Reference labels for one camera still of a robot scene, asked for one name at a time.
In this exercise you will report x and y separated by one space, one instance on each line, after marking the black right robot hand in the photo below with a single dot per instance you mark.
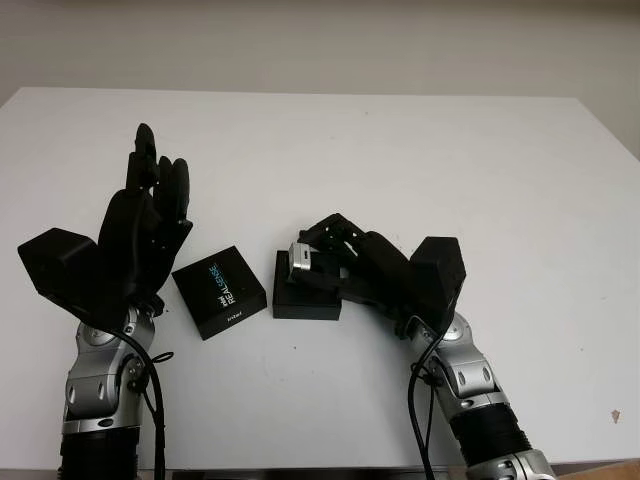
385 270

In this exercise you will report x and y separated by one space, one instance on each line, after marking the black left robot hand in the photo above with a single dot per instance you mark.
135 240

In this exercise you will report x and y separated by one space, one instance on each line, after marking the small silver depth camera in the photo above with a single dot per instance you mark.
300 257

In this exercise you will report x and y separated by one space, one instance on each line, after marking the black RealSense box lid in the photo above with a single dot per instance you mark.
220 295

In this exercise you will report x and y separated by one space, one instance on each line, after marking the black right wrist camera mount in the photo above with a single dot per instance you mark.
442 270

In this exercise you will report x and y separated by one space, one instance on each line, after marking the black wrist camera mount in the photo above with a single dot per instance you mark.
60 265
442 270

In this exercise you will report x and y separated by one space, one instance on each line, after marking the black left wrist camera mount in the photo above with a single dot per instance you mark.
60 265

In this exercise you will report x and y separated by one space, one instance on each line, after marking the black camera box base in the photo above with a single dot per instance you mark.
300 307

